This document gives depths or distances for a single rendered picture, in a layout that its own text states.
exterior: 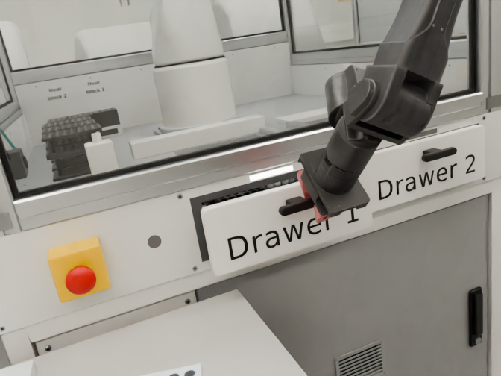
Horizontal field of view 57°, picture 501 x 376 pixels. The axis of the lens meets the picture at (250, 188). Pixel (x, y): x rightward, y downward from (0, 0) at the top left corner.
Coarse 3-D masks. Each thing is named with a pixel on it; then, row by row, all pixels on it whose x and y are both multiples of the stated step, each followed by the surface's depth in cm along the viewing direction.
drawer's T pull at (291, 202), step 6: (294, 198) 71; (300, 198) 71; (288, 204) 69; (294, 204) 69; (300, 204) 69; (306, 204) 69; (312, 204) 70; (282, 210) 68; (288, 210) 68; (294, 210) 69; (300, 210) 69
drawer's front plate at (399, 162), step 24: (408, 144) 85; (432, 144) 87; (456, 144) 89; (480, 144) 91; (384, 168) 84; (408, 168) 86; (432, 168) 88; (456, 168) 91; (480, 168) 93; (384, 192) 85; (408, 192) 87; (432, 192) 90
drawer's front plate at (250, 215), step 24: (264, 192) 71; (288, 192) 72; (216, 216) 68; (240, 216) 69; (264, 216) 71; (288, 216) 73; (312, 216) 74; (336, 216) 76; (360, 216) 78; (216, 240) 69; (240, 240) 70; (264, 240) 72; (312, 240) 75; (216, 264) 70; (240, 264) 71
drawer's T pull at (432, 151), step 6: (426, 150) 86; (432, 150) 85; (438, 150) 85; (444, 150) 84; (450, 150) 84; (456, 150) 85; (426, 156) 83; (432, 156) 83; (438, 156) 83; (444, 156) 84
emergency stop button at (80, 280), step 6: (72, 270) 62; (78, 270) 62; (84, 270) 63; (90, 270) 63; (66, 276) 62; (72, 276) 62; (78, 276) 62; (84, 276) 63; (90, 276) 63; (66, 282) 62; (72, 282) 62; (78, 282) 62; (84, 282) 63; (90, 282) 63; (72, 288) 62; (78, 288) 63; (84, 288) 63; (90, 288) 63; (78, 294) 63
